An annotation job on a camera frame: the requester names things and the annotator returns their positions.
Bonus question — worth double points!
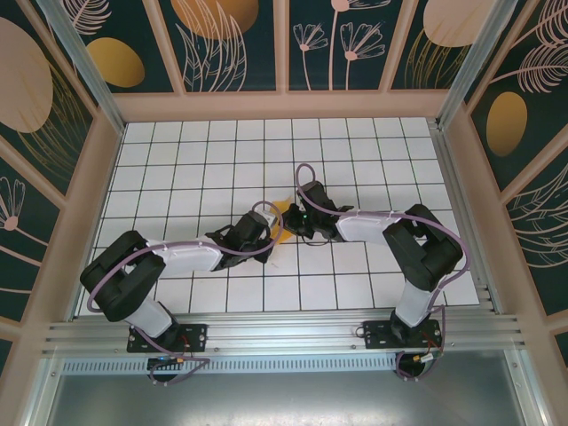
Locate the slotted cable tray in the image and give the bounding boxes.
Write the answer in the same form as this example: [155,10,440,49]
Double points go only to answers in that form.
[61,357,400,375]

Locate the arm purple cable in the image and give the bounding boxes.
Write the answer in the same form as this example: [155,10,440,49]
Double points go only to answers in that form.
[295,163,471,383]
[86,200,212,387]

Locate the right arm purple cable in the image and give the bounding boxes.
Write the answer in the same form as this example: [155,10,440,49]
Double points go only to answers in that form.
[295,163,471,383]

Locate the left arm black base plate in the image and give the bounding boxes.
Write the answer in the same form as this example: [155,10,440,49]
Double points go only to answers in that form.
[127,322,209,354]

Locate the aluminium side rail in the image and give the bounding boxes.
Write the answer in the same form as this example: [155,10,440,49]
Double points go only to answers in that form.
[428,119,497,314]

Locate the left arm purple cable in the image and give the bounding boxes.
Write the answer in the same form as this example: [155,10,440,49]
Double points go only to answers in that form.
[86,200,212,387]

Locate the aluminium frame post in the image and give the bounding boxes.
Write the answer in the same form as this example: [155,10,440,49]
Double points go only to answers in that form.
[434,0,520,130]
[35,0,126,136]

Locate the grey metal sheet panel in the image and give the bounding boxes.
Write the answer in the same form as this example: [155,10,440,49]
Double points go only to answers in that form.
[26,350,549,426]

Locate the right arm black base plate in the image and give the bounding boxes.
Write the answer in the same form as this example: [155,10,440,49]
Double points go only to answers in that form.
[362,319,445,351]

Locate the aluminium mounting rail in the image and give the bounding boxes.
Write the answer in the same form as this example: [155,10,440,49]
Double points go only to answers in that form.
[42,312,530,356]

